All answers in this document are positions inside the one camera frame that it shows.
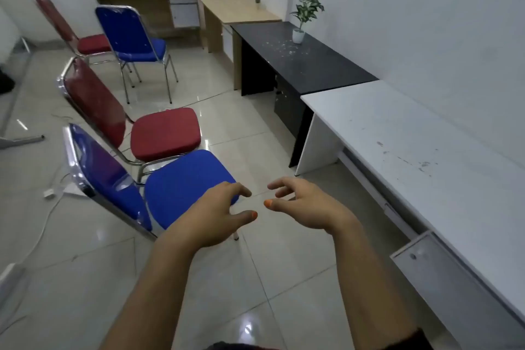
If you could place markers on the person's left hand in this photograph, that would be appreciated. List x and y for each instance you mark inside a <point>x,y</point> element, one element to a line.
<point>205,214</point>

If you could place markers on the person's right hand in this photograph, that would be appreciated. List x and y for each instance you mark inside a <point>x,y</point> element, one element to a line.
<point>316,208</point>

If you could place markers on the blue chair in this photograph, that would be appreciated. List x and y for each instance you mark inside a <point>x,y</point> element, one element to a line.
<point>180,185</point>
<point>123,30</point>

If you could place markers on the red chair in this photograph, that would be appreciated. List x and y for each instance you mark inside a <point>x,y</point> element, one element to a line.
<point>92,44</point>
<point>164,132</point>

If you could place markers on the person's left forearm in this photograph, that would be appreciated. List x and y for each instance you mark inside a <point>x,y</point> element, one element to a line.
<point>151,292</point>

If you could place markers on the person's right forearm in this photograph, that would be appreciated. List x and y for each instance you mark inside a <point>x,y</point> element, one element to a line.
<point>369,288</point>

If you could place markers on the person's plaid shirt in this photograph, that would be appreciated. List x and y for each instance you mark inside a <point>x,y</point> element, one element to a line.
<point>242,347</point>

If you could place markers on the white table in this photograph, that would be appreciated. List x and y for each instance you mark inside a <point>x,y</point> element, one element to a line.
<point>410,128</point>

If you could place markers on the black table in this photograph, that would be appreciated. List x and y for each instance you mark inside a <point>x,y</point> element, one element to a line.
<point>311,62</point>

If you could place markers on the green plant in white pot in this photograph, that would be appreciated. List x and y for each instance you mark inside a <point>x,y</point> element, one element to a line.
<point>298,36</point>

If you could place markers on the metal stand leg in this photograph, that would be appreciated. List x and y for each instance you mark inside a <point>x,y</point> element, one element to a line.
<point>24,141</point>

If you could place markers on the black bag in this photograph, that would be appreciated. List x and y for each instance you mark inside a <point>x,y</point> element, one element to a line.
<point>6,82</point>

